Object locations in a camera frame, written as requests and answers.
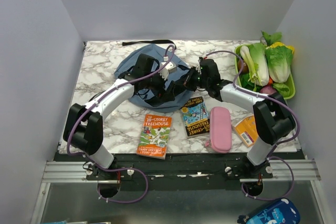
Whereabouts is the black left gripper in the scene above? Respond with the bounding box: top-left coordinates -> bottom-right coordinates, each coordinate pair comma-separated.
144,66 -> 175,103

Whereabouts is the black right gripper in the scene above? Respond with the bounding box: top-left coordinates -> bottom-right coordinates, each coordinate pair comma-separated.
175,66 -> 210,92

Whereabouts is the blue student backpack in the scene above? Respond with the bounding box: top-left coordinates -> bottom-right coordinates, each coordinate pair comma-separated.
113,44 -> 192,113

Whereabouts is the black storey treehouse book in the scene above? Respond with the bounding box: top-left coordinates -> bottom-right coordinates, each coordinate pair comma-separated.
181,96 -> 210,137

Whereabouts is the orange storey treehouse book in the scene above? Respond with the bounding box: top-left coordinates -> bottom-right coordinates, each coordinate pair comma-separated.
136,114 -> 172,159

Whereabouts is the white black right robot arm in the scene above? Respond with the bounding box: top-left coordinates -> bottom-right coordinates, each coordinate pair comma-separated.
176,59 -> 300,178

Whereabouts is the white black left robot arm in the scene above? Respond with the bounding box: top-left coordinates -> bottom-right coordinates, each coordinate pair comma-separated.
63,54 -> 175,179

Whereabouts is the pink pencil case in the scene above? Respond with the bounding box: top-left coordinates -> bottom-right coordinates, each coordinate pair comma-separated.
205,106 -> 232,153

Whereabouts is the brown mushroom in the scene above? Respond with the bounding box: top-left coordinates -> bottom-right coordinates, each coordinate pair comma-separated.
237,60 -> 249,75

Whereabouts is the white green leek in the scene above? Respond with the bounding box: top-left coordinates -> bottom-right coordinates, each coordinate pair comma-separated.
240,46 -> 258,84

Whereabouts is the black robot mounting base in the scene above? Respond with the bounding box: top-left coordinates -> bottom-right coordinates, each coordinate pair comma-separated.
86,153 -> 273,191

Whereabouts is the orange notebook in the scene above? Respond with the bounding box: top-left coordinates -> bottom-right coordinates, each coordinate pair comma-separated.
233,115 -> 258,147

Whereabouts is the left napa cabbage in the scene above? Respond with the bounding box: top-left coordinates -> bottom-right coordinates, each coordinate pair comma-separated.
248,42 -> 269,87

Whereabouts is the napa cabbage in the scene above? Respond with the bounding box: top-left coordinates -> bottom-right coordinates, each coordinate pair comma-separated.
248,42 -> 269,87
265,46 -> 293,83

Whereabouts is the purple red onion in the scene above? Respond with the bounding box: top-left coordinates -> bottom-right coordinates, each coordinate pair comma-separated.
259,86 -> 278,95

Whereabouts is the orange carrot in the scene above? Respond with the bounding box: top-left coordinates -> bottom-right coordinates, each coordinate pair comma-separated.
268,77 -> 273,85

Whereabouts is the right napa cabbage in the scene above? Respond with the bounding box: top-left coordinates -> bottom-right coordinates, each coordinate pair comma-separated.
265,46 -> 293,83

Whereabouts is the yellow corn cob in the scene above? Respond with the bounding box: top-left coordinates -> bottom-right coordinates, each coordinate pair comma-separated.
268,41 -> 295,54

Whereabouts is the green leafy lettuce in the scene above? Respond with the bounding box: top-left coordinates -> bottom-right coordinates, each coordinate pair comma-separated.
261,31 -> 282,46

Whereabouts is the green plastic vegetable basket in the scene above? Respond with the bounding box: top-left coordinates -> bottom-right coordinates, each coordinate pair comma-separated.
234,44 -> 296,104

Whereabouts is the blue shark pencil case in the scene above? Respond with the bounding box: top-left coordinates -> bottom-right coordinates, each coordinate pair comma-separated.
237,198 -> 301,224

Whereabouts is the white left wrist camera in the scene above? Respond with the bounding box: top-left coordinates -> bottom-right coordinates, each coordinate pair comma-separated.
159,62 -> 177,80

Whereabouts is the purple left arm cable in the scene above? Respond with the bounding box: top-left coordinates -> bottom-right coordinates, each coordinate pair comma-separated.
66,44 -> 176,204

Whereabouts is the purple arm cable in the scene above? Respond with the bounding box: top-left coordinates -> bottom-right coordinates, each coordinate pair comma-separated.
66,44 -> 176,204
201,50 -> 301,200

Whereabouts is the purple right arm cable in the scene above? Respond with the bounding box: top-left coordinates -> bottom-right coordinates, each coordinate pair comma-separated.
201,50 -> 301,200

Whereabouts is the aluminium rail frame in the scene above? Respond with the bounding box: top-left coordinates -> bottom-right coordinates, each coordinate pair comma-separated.
42,159 -> 321,184

